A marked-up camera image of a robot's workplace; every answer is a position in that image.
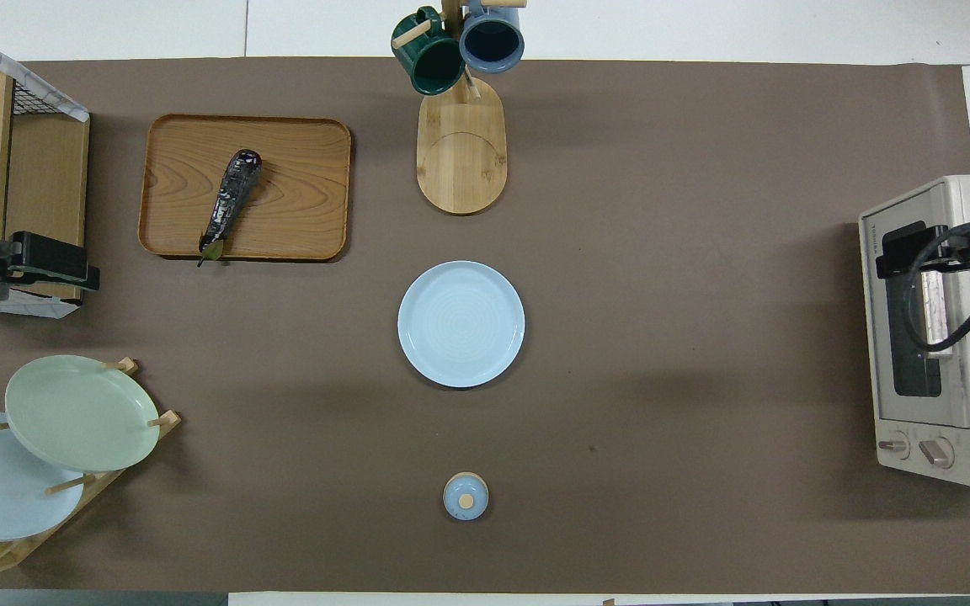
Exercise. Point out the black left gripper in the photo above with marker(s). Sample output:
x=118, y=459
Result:
x=51, y=261

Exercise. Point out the brown table mat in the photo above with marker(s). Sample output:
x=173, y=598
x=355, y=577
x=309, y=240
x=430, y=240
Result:
x=662, y=379

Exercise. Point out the wooden serving tray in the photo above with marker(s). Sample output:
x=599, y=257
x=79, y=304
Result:
x=300, y=185

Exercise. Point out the pale green plate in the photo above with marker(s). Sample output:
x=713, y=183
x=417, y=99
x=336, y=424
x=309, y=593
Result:
x=72, y=412

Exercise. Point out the dark purple eggplant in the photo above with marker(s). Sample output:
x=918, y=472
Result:
x=232, y=198

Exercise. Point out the blue mug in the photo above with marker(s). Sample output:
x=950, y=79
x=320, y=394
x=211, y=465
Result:
x=492, y=42

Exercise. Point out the light blue ribbed plate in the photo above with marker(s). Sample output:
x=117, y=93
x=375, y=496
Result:
x=461, y=324

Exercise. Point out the wooden plate rack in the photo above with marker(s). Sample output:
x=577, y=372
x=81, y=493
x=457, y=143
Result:
x=123, y=365

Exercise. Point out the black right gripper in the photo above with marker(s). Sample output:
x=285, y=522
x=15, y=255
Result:
x=902, y=248

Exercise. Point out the dark green mug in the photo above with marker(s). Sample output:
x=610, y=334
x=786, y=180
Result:
x=430, y=63

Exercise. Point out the wooden mug tree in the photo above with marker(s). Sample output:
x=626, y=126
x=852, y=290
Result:
x=461, y=160

